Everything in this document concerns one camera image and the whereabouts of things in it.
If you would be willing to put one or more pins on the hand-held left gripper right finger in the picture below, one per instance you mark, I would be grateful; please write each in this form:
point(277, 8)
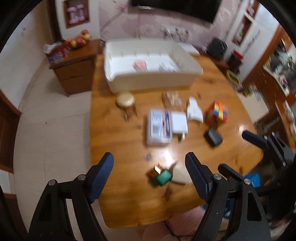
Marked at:
point(196, 176)

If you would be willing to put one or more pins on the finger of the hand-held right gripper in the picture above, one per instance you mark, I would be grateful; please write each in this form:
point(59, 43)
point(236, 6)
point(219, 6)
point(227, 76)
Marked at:
point(230, 172)
point(254, 140)

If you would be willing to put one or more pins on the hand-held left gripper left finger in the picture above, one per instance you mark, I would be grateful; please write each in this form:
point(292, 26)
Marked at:
point(101, 178)

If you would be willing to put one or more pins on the beige plastic box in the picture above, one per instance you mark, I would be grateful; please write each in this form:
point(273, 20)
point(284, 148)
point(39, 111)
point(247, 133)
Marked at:
point(181, 173)

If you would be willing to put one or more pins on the green and gold bottle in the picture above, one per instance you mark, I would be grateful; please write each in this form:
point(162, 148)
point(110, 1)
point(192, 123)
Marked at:
point(164, 177)

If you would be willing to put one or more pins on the black box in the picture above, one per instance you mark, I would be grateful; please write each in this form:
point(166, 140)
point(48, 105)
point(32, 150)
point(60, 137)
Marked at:
point(213, 137)

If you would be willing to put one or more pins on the multicoloured puzzle cube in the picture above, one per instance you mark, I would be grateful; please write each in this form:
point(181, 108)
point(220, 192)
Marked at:
point(217, 113)

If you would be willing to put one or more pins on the white power adapter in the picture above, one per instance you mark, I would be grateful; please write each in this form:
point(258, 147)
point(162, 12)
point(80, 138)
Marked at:
point(179, 122)

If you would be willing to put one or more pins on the translucent box with blue label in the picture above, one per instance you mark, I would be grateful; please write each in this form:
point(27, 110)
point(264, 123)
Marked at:
point(159, 127)

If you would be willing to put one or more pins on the clear plastic box with stickers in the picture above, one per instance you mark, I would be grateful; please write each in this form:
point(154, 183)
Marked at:
point(171, 98)

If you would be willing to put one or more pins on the small round beige stool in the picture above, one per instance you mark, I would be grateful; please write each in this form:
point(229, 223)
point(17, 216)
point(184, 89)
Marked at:
point(125, 99)

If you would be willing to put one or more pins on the white plastic storage bin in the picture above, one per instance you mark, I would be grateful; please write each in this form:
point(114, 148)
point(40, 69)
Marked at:
point(150, 81)

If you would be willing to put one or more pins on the blue container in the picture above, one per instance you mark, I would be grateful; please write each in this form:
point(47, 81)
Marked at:
point(253, 179)

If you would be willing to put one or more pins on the person's pink trousers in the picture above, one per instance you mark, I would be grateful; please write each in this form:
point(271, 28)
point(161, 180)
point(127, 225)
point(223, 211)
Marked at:
point(180, 222)

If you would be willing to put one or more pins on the wooden display cabinet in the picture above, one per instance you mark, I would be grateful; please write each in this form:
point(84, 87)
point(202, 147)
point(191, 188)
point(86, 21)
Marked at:
point(261, 78)

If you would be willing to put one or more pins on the dark red box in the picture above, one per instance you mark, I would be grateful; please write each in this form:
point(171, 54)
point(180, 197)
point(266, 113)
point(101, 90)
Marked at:
point(235, 61)

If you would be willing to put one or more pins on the wooden television stand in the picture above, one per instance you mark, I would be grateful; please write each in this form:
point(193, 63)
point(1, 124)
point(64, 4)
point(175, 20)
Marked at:
point(220, 63)

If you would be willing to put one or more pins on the black case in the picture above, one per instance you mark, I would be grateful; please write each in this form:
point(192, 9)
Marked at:
point(217, 47)

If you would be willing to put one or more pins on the wooden door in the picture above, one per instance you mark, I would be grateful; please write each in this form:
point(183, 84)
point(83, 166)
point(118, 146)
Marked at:
point(8, 132)

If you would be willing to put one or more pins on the white router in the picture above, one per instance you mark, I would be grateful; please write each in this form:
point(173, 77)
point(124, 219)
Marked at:
point(189, 49)

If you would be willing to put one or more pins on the pink small item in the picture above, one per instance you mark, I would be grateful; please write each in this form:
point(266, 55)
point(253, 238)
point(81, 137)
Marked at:
point(140, 64)

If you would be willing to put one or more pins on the fruit bowl with peaches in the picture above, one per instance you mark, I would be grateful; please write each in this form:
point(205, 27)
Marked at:
point(79, 39)

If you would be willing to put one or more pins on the black television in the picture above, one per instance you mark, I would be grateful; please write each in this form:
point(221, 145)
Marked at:
point(180, 9)

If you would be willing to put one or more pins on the wall niche shelf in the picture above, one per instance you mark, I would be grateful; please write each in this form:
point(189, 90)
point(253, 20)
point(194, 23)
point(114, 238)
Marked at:
point(242, 30)

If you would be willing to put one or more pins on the wood-framed wall niche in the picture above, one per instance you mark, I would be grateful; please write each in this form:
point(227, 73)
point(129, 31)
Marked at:
point(76, 14)

